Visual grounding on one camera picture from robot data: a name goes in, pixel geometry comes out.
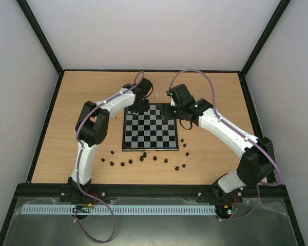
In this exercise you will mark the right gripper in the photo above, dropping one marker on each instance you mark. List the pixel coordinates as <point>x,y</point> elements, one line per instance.
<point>170,113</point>

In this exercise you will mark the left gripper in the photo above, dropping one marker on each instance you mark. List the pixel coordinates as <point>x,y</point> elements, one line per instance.
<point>145,109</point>

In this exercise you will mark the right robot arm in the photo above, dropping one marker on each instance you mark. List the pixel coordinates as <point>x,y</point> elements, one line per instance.
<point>256,155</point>

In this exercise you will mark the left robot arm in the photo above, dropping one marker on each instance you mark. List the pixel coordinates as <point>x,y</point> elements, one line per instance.
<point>92,127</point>

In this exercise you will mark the black white chessboard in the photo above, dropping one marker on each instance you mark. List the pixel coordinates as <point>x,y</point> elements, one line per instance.
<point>162,134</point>

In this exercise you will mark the black aluminium frame rail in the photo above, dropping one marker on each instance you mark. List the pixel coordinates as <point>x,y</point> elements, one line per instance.
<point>107,193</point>

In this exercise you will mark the grey slotted cable duct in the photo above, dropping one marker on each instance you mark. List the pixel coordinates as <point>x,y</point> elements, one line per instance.
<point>64,209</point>

